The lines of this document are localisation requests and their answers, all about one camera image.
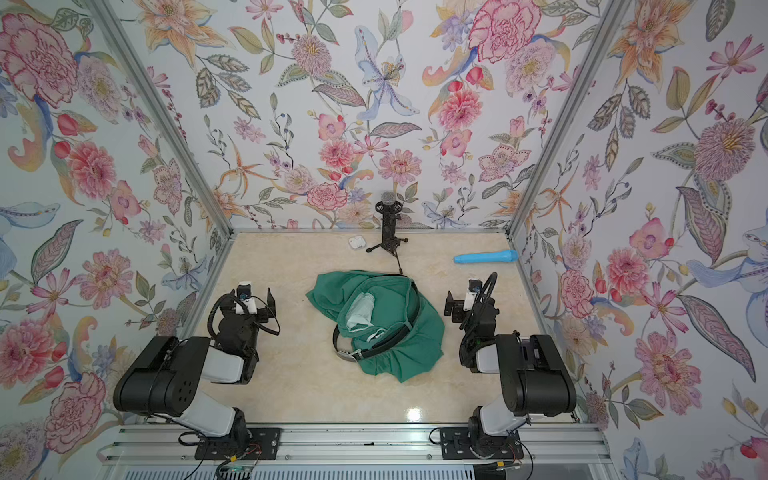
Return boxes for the green trousers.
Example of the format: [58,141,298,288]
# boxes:
[307,270,445,383]

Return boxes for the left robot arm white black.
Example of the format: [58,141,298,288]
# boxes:
[113,282,281,463]

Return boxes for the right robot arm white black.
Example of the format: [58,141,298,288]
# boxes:
[438,273,577,461]

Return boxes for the blue cylindrical tube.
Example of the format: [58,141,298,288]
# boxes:
[453,250,519,264]

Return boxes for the small white earbuds case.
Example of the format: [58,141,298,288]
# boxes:
[348,235,367,250]

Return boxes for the black microphone on tripod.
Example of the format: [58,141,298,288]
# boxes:
[366,191,408,275]

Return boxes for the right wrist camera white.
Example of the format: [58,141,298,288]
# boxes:
[463,279,483,311]

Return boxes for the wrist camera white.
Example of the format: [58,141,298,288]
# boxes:
[235,281,258,315]
[463,279,483,311]

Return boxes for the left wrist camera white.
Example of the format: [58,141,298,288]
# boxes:
[235,281,258,315]

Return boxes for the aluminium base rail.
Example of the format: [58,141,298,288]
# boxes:
[97,423,618,479]

